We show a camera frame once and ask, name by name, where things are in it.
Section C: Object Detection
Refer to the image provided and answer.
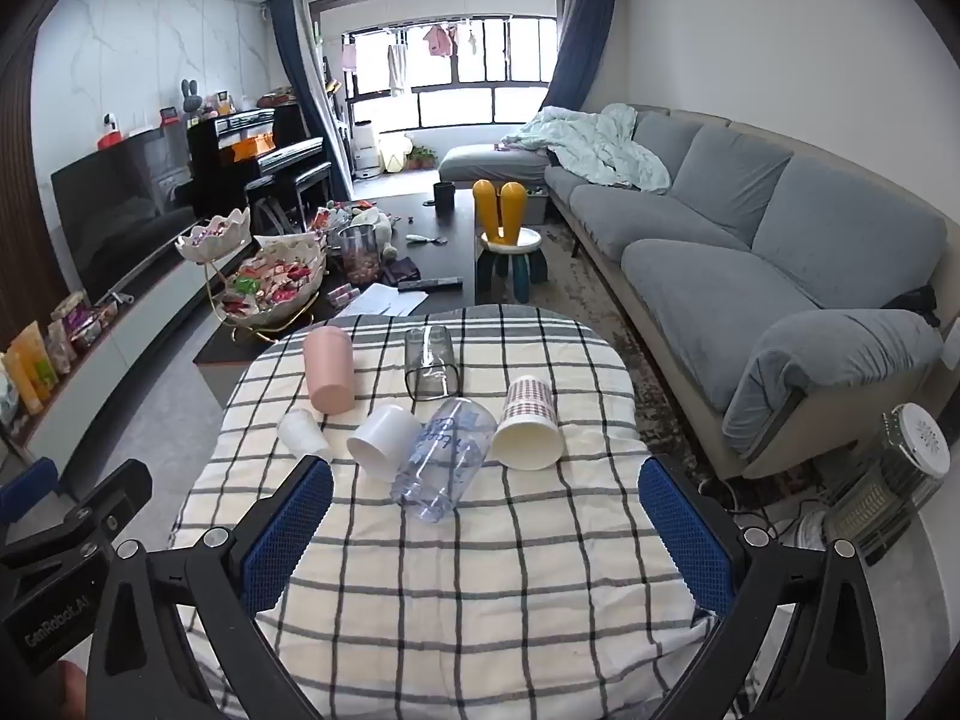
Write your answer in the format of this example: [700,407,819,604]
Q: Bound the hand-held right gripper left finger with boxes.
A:
[86,454,335,720]

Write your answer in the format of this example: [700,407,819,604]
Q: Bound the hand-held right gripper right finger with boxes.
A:
[637,454,890,720]

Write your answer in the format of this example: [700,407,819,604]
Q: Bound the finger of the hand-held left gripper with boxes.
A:
[0,457,59,522]
[0,459,153,572]

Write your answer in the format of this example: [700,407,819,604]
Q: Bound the small translucent white cup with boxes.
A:
[276,408,335,463]

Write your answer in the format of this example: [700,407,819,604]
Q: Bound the clear cup with blue print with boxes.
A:
[389,395,497,524]

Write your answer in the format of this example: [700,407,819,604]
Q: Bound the pink cup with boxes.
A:
[302,325,356,415]

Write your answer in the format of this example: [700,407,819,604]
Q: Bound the patterned paper cup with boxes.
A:
[490,373,564,471]

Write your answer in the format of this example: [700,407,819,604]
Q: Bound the grey transparent cup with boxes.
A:
[403,325,461,401]

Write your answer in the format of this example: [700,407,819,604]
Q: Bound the person's left hand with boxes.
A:
[58,658,89,720]

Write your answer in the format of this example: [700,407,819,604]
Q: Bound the checked white tablecloth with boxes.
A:
[169,304,722,720]

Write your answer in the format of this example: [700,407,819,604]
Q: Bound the purple snack packet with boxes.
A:
[49,291,92,376]

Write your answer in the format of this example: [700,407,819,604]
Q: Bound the grey television cabinet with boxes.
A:
[0,240,220,482]

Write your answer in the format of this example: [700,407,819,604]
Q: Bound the silver electric heater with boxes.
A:
[821,403,952,565]

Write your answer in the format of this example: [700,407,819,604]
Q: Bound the patterned rug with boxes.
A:
[525,223,751,482]

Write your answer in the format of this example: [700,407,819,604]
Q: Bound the white paper sheets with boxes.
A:
[335,283,431,318]

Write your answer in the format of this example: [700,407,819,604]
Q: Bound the two-tier snack bowl stand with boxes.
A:
[175,207,329,331]

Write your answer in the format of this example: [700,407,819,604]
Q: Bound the grey sofa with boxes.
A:
[437,105,948,482]

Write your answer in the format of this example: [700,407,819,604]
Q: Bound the glass jar with snacks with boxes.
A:
[339,223,380,287]

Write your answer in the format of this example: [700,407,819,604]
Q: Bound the black television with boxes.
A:
[50,126,200,305]

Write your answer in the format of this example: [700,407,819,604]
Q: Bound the white plush toy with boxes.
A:
[349,206,399,257]

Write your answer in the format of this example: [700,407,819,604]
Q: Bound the black cloth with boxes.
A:
[881,285,941,328]

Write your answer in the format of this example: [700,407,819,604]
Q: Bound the dark coffee table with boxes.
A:
[193,191,490,391]

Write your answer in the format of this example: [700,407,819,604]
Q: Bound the black piano stool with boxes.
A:
[244,175,302,235]

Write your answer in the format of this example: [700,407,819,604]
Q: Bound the stool with yellow rabbit ears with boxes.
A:
[471,180,550,305]

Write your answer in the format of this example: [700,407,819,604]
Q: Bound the white air purifier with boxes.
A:
[352,120,380,180]

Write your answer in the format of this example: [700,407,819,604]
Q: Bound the black piano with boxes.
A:
[186,103,334,220]

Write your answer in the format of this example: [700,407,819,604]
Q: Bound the light green blanket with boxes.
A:
[501,103,671,194]

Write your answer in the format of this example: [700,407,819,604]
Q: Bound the blue curtain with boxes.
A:
[268,0,355,200]
[538,0,618,113]

